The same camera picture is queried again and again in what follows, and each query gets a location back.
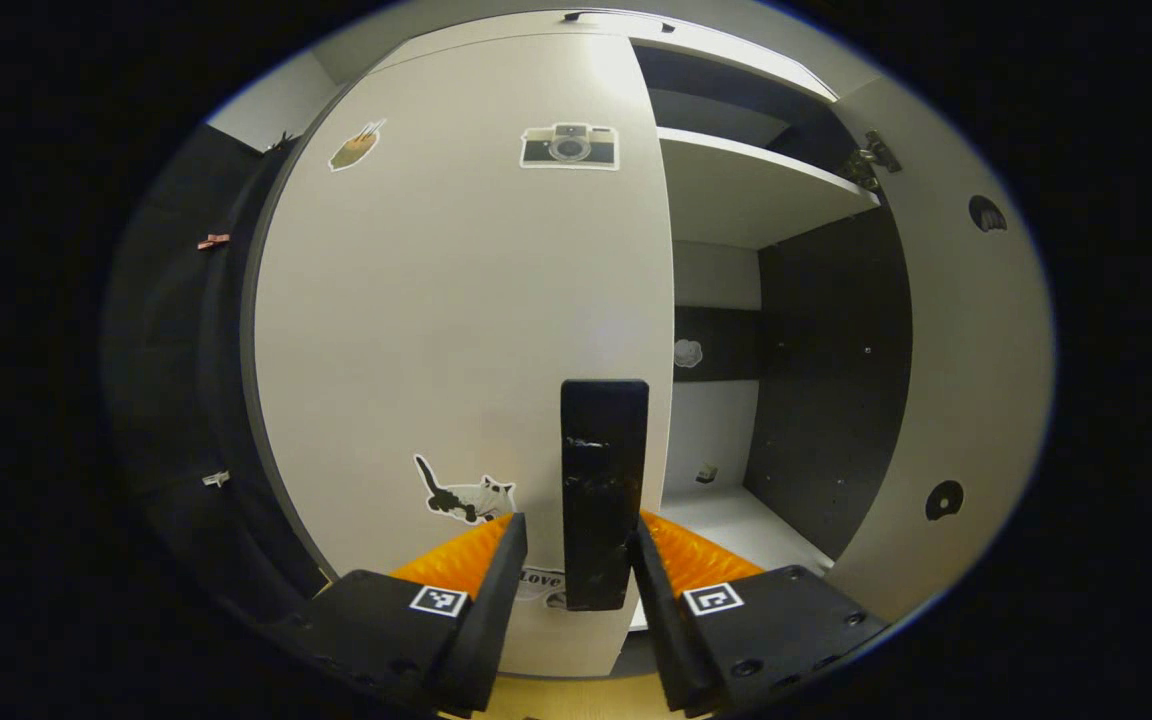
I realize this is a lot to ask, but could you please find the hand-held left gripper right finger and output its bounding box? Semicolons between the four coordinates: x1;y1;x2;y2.
628;510;889;719

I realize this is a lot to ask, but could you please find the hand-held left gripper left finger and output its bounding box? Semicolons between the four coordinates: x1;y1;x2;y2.
266;512;529;716

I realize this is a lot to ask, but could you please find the black handle of camera-sticker door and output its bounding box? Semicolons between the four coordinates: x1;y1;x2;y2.
561;379;650;611

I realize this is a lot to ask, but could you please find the beige double-door shoe cabinet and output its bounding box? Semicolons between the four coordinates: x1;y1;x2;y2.
241;8;915;681

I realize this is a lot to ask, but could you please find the beige door with camera sticker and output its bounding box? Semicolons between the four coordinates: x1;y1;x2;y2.
254;33;675;679

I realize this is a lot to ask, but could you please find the beige door with headphone sticker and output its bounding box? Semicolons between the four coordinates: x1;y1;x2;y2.
821;75;1057;623

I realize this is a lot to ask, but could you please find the white cabinet shelf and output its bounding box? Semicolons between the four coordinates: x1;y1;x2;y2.
656;127;882;251

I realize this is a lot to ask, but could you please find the metal door hinge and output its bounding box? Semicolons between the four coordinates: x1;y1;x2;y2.
841;130;903;192

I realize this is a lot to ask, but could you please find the beige cabinet drawer front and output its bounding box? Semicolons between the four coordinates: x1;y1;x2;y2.
368;8;839;103

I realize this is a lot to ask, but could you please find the black backdrop cloth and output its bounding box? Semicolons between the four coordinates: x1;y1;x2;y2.
101;125;327;621

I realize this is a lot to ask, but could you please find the black curved drawer handle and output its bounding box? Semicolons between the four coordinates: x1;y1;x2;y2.
563;10;677;34

